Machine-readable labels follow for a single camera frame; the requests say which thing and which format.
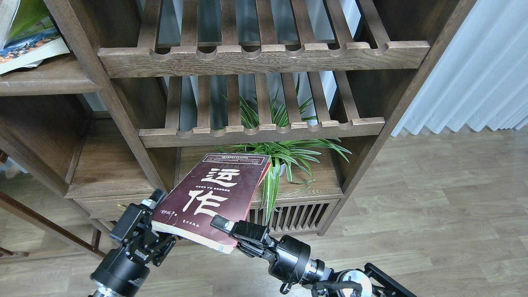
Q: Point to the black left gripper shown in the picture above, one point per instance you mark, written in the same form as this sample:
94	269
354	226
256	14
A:
123	271

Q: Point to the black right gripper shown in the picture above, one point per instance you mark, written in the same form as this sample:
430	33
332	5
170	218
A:
289	258

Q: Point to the maroon book white characters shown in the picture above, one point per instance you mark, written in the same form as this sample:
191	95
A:
220	184

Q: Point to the colourful 300 paperback book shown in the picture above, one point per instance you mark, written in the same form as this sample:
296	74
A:
29	48

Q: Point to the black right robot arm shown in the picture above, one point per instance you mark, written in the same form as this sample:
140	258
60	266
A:
360	283

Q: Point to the white plant pot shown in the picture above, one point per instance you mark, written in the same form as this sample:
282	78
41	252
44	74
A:
278	170

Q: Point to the green spider plant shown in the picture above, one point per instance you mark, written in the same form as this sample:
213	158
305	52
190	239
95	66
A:
291	152

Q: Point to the dark wooden bookshelf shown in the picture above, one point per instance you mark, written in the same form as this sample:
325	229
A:
147	89

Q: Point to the white pleated curtain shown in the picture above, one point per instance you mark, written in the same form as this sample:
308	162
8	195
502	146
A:
481	80

